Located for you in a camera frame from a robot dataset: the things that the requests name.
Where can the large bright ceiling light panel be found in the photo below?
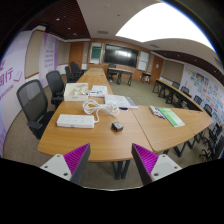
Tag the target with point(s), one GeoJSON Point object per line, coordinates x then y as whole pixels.
{"type": "Point", "coordinates": [160, 25]}

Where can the small wooden side desk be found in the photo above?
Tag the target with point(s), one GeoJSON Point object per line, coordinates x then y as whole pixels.
{"type": "Point", "coordinates": [145, 74]}

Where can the black mesh office chair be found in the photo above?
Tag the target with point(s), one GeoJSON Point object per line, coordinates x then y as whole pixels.
{"type": "Point", "coordinates": [31, 101]}
{"type": "Point", "coordinates": [55, 81]}

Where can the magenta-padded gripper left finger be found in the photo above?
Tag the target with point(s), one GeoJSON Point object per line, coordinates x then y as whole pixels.
{"type": "Point", "coordinates": [58, 166]}

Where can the white marker pack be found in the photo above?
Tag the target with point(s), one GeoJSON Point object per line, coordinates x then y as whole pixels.
{"type": "Point", "coordinates": [155, 110]}

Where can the white power strip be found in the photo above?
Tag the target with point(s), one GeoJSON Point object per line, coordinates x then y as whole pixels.
{"type": "Point", "coordinates": [75, 120]}

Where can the green booklet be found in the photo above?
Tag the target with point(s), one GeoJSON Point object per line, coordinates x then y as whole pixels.
{"type": "Point", "coordinates": [170, 116]}

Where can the black-legged wooden desk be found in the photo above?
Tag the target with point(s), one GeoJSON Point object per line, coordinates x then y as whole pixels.
{"type": "Point", "coordinates": [120, 70]}

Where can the large black wall screen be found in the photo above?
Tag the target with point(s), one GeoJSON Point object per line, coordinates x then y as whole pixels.
{"type": "Point", "coordinates": [120, 56]}

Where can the white wall board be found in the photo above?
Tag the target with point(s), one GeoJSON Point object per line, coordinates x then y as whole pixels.
{"type": "Point", "coordinates": [143, 61]}

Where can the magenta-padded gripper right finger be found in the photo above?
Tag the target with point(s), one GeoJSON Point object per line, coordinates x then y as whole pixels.
{"type": "Point", "coordinates": [165, 166]}

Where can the flat white box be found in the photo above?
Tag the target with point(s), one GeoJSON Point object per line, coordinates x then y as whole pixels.
{"type": "Point", "coordinates": [116, 100]}

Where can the dark round table grommet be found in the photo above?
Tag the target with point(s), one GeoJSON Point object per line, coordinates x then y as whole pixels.
{"type": "Point", "coordinates": [123, 109]}

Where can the white open compartment box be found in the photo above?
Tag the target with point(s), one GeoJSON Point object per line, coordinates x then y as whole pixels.
{"type": "Point", "coordinates": [75, 97]}

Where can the brown wooden door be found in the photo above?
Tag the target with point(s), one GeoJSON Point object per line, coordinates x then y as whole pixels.
{"type": "Point", "coordinates": [156, 69]}

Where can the long curved wooden table row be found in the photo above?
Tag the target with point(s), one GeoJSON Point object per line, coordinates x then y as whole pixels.
{"type": "Point", "coordinates": [171, 90]}

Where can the large purple white wall banner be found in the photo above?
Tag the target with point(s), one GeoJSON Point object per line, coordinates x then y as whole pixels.
{"type": "Point", "coordinates": [11, 70]}

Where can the black charger with orange ports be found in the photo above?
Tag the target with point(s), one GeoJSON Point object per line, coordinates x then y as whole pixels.
{"type": "Point", "coordinates": [117, 126]}

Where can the white paper with blue print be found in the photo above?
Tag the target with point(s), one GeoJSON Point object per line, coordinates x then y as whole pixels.
{"type": "Point", "coordinates": [100, 90]}

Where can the narrow purple white wall banner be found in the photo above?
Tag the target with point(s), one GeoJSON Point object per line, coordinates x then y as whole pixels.
{"type": "Point", "coordinates": [49, 56]}

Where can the colourful wall posters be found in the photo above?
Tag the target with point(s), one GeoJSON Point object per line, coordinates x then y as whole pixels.
{"type": "Point", "coordinates": [206, 90]}

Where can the group of black office chairs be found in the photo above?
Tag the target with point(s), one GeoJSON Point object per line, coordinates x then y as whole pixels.
{"type": "Point", "coordinates": [75, 70]}

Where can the green framed wall board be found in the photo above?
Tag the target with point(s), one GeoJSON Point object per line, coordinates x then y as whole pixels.
{"type": "Point", "coordinates": [95, 52]}

